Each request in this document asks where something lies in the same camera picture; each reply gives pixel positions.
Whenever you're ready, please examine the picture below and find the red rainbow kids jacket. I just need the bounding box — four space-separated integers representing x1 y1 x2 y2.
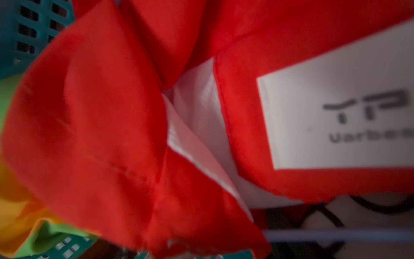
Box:
0 0 414 259

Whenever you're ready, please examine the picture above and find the teal plastic basket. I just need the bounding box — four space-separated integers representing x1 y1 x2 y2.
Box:
0 0 253 259

